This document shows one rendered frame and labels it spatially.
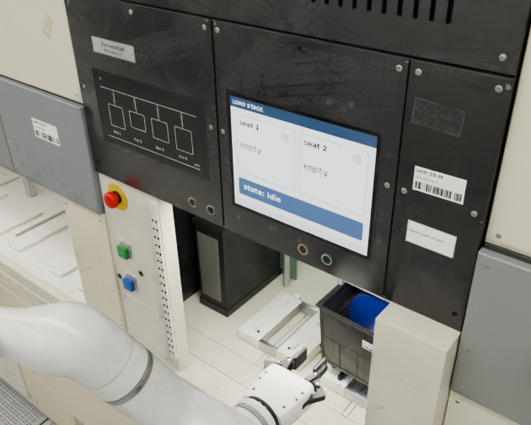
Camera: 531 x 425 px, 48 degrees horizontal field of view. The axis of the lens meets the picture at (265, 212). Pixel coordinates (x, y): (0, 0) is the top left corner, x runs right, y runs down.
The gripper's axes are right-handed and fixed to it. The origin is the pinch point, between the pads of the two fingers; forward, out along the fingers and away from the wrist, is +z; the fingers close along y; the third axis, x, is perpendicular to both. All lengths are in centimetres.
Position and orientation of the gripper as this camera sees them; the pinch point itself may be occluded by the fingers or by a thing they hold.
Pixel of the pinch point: (309, 363)
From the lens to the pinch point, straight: 119.7
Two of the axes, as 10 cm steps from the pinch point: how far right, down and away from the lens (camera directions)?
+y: 7.9, 3.1, -5.3
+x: -0.2, -8.5, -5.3
